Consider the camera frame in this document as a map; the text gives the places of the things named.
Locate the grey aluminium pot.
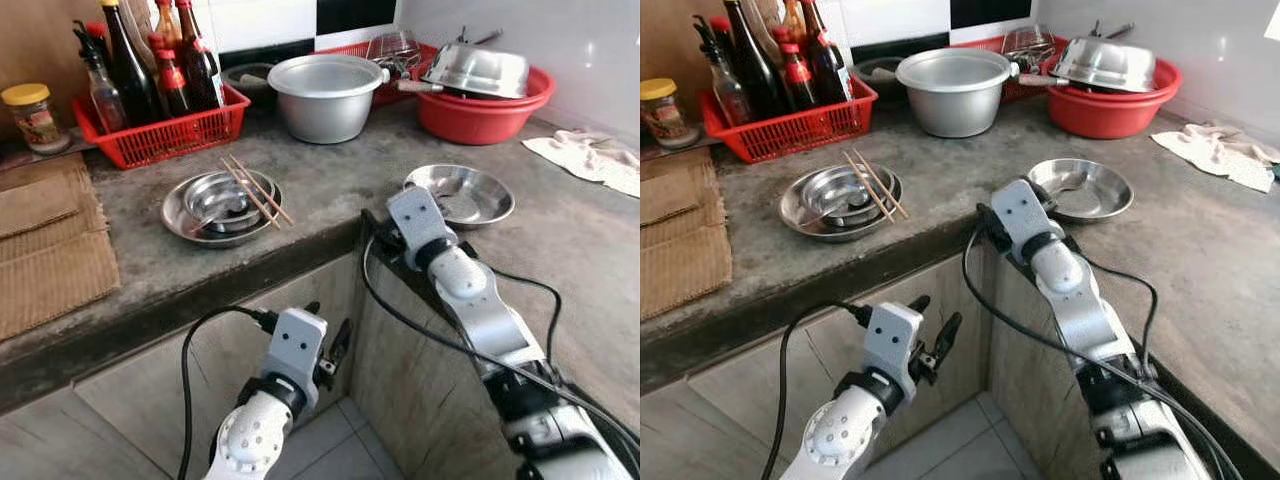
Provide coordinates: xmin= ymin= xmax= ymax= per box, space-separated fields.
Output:
xmin=267 ymin=53 xmax=391 ymax=145
xmin=896 ymin=47 xmax=1021 ymax=139

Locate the large shallow steel dish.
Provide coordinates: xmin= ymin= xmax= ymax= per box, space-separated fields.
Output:
xmin=779 ymin=165 xmax=904 ymax=244
xmin=161 ymin=170 xmax=284 ymax=248

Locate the upturned steel bowl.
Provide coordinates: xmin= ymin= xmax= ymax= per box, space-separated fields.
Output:
xmin=1050 ymin=37 xmax=1158 ymax=94
xmin=420 ymin=42 xmax=531 ymax=100

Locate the amber glass bottle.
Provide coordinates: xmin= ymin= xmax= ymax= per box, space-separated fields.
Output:
xmin=780 ymin=0 xmax=807 ymax=46
xmin=152 ymin=0 xmax=181 ymax=46

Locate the red plastic basin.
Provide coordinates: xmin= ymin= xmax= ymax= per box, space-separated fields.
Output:
xmin=1045 ymin=58 xmax=1183 ymax=140
xmin=415 ymin=65 xmax=557 ymax=147

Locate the black round bowl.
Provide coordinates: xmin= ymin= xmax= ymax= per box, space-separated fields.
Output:
xmin=855 ymin=57 xmax=906 ymax=96
xmin=222 ymin=62 xmax=281 ymax=101

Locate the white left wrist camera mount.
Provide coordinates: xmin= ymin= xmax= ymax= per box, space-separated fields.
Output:
xmin=262 ymin=307 xmax=329 ymax=393
xmin=862 ymin=302 xmax=925 ymax=386

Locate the glass jar with yellow lid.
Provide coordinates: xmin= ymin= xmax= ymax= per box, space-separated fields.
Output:
xmin=640 ymin=78 xmax=699 ymax=151
xmin=0 ymin=83 xmax=73 ymax=155

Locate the clear bottle with black spout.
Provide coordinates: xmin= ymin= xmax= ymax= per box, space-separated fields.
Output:
xmin=693 ymin=14 xmax=753 ymax=130
xmin=72 ymin=20 xmax=128 ymax=135

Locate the wire mesh skimmer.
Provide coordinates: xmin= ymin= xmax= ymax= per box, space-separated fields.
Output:
xmin=365 ymin=30 xmax=421 ymax=76
xmin=1000 ymin=25 xmax=1051 ymax=71

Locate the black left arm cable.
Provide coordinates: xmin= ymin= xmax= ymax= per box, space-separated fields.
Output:
xmin=762 ymin=302 xmax=876 ymax=480
xmin=178 ymin=305 xmax=279 ymax=480

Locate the short black right arm cable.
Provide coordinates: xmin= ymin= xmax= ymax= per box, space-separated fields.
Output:
xmin=1083 ymin=258 xmax=1161 ymax=376
xmin=490 ymin=265 xmax=564 ymax=366

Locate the light wooden chopstick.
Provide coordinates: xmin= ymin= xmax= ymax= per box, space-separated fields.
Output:
xmin=841 ymin=151 xmax=896 ymax=225
xmin=230 ymin=154 xmax=296 ymax=225
xmin=220 ymin=158 xmax=283 ymax=228
xmin=853 ymin=146 xmax=911 ymax=220

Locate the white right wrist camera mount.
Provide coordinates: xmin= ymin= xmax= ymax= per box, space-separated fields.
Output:
xmin=990 ymin=178 xmax=1063 ymax=263
xmin=386 ymin=185 xmax=459 ymax=263

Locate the dark glass bottle red cap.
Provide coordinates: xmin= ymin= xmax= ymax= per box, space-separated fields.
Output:
xmin=800 ymin=0 xmax=857 ymax=106
xmin=175 ymin=0 xmax=227 ymax=111

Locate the medium steel bowl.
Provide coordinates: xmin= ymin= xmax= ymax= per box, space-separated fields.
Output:
xmin=183 ymin=172 xmax=266 ymax=236
xmin=800 ymin=165 xmax=886 ymax=229

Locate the white crumpled cloth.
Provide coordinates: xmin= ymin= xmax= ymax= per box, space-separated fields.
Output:
xmin=1150 ymin=122 xmax=1280 ymax=194
xmin=521 ymin=130 xmax=641 ymax=198

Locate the red plastic bottle basket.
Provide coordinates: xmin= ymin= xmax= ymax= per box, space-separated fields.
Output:
xmin=700 ymin=78 xmax=879 ymax=165
xmin=70 ymin=83 xmax=251 ymax=170

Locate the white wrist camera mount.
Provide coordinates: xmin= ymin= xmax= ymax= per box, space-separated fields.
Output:
xmin=862 ymin=302 xmax=925 ymax=386
xmin=386 ymin=185 xmax=459 ymax=263
xmin=262 ymin=307 xmax=329 ymax=393
xmin=990 ymin=178 xmax=1063 ymax=263

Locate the tall dark soy sauce bottle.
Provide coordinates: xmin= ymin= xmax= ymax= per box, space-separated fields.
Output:
xmin=722 ymin=0 xmax=791 ymax=122
xmin=100 ymin=0 xmax=163 ymax=127

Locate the large woven straw mat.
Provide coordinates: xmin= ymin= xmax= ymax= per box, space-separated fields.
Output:
xmin=0 ymin=160 xmax=122 ymax=343
xmin=640 ymin=160 xmax=734 ymax=321

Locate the long black right arm cable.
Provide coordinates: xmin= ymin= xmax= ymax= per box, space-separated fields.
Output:
xmin=358 ymin=232 xmax=641 ymax=451
xmin=960 ymin=228 xmax=1241 ymax=480

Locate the small red capped sauce bottle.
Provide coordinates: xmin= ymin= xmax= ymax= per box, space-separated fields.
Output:
xmin=148 ymin=33 xmax=193 ymax=118
xmin=777 ymin=30 xmax=818 ymax=112

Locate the red plastic utensil basket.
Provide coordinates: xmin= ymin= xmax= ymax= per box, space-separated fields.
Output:
xmin=950 ymin=33 xmax=1066 ymax=101
xmin=320 ymin=38 xmax=441 ymax=106

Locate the small steel bowl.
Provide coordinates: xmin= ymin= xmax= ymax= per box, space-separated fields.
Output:
xmin=830 ymin=188 xmax=876 ymax=223
xmin=210 ymin=190 xmax=259 ymax=226

